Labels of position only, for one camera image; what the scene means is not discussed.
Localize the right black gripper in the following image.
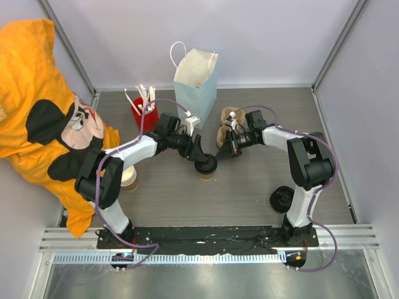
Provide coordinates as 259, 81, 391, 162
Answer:
215, 130, 253, 161

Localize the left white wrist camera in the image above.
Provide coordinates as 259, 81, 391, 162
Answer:
183, 111, 201, 136

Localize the black lid stack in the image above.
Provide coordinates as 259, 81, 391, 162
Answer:
269, 186, 294, 213

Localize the single black cup lid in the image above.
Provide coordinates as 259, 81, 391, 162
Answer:
195, 154, 218, 175

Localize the red cup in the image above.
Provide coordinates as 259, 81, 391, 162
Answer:
131, 97, 159, 135

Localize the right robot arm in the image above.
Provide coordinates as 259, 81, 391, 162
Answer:
216, 108, 336, 246

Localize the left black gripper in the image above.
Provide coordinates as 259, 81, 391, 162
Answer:
168, 129, 206, 163

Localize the brown cup carrier stack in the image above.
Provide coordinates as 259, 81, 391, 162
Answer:
216, 107, 245, 148

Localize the paper cup stack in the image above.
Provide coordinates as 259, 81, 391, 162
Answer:
120, 166, 138, 191

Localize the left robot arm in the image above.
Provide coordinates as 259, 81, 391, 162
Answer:
75, 112, 214, 249

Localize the orange cartoon cloth bag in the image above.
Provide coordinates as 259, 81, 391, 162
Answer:
1, 19, 120, 238

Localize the white slotted cable duct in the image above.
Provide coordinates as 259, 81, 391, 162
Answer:
53, 251, 286, 265

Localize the single brown paper cup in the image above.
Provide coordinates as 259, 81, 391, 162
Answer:
198, 173, 214, 181

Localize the light blue paper bag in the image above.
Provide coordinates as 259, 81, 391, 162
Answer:
170, 41, 219, 130

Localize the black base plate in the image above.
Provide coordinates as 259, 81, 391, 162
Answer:
96, 224, 319, 255

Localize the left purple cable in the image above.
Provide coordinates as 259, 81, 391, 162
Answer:
95, 98, 193, 270

